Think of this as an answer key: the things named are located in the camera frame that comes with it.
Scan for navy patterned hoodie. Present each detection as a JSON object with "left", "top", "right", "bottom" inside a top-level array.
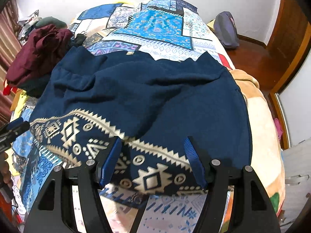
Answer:
[{"left": 30, "top": 47, "right": 252, "bottom": 195}]

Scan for yellow printed garment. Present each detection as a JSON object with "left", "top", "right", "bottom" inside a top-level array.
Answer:
[{"left": 10, "top": 89, "right": 29, "bottom": 111}]

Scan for beige fleece blanket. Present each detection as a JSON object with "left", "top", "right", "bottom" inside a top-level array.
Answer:
[{"left": 229, "top": 69, "right": 286, "bottom": 215}]

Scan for dark teal folded garment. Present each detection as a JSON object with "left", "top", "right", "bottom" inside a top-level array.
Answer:
[{"left": 18, "top": 75, "right": 51, "bottom": 98}]

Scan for maroon folded garment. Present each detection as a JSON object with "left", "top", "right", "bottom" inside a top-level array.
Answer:
[{"left": 5, "top": 24, "right": 73, "bottom": 87}]

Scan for grey purple pillow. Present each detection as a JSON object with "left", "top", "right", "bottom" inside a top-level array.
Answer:
[{"left": 213, "top": 11, "right": 239, "bottom": 49}]

